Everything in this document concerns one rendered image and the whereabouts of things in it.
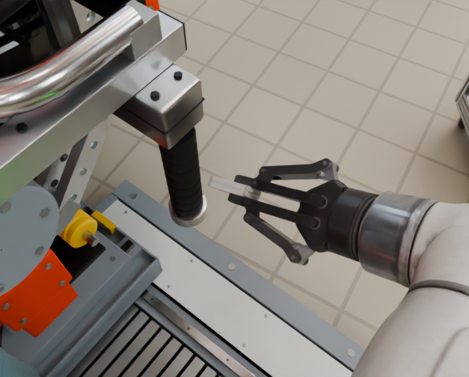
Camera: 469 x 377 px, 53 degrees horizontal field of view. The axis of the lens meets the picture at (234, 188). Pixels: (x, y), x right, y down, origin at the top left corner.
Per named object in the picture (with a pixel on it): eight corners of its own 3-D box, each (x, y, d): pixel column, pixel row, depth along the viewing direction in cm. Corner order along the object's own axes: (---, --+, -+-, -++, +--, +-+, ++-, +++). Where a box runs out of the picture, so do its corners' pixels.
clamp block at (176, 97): (134, 74, 46) (123, 30, 42) (206, 117, 43) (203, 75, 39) (96, 105, 44) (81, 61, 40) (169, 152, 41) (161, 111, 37)
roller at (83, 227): (5, 155, 93) (-8, 136, 88) (111, 238, 83) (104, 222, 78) (-20, 174, 90) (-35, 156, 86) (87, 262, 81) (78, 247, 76)
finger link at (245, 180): (262, 190, 60) (270, 167, 60) (233, 182, 63) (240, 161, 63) (268, 193, 61) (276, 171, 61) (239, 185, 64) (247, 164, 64)
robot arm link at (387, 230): (452, 212, 50) (399, 198, 54) (428, 190, 43) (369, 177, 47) (426, 293, 50) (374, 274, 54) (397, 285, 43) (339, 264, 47)
